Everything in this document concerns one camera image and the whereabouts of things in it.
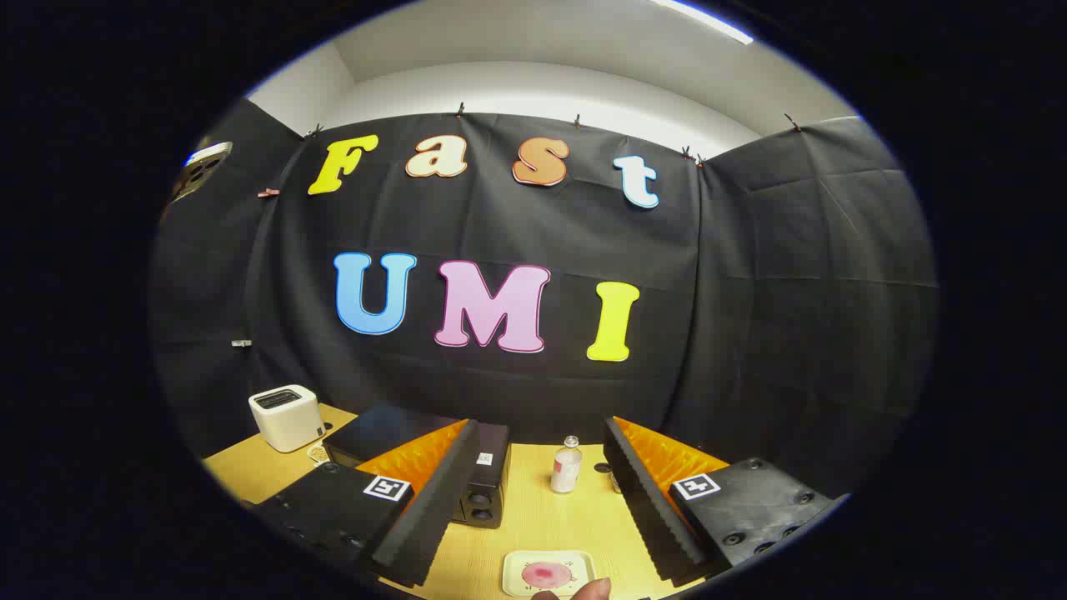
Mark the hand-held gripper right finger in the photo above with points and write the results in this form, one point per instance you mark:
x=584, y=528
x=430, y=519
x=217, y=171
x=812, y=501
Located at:
x=646, y=508

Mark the pink round food slice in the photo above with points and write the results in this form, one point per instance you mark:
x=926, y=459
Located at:
x=546, y=574

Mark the white toaster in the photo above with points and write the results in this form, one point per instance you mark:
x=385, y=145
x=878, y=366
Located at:
x=288, y=421

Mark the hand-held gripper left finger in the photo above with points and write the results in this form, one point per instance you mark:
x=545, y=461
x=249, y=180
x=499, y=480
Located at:
x=433, y=508

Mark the cream square plate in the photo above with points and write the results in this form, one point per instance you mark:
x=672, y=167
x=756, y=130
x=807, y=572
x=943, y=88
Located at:
x=513, y=567

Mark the round silver device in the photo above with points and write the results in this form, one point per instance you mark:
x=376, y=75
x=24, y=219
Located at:
x=200, y=169

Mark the black toaster oven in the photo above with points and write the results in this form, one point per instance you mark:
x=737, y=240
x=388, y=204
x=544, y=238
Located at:
x=392, y=433

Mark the clear bottle with white label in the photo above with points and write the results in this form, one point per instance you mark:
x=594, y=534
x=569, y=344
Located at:
x=566, y=471

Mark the small patterned board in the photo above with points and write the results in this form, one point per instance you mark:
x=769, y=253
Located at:
x=318, y=453

